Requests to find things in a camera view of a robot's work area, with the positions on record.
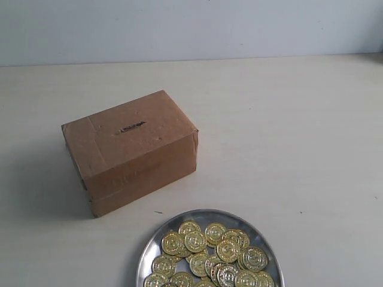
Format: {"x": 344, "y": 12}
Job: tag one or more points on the brown cardboard slotted box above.
{"x": 126, "y": 152}

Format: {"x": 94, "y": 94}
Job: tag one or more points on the gold coin far left top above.
{"x": 188, "y": 226}

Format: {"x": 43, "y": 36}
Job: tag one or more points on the round steel plate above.
{"x": 203, "y": 217}

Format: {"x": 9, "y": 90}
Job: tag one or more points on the gold coin top centre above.
{"x": 214, "y": 232}

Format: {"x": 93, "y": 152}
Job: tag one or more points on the gold coin upper left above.
{"x": 195, "y": 241}

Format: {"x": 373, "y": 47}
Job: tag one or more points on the gold coin top right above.
{"x": 238, "y": 236}

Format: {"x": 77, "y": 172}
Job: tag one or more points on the gold coin lower centre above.
{"x": 197, "y": 264}

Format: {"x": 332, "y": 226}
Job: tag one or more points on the gold coin lower left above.
{"x": 164, "y": 264}

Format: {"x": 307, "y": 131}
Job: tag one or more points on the gold coin bottom left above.
{"x": 182, "y": 279}

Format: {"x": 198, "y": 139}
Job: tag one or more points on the gold coin bottom centre bright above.
{"x": 226, "y": 275}

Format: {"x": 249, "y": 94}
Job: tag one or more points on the gold coin bottom edge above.
{"x": 155, "y": 279}

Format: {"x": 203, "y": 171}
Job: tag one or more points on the gold coin bottom right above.
{"x": 246, "y": 278}

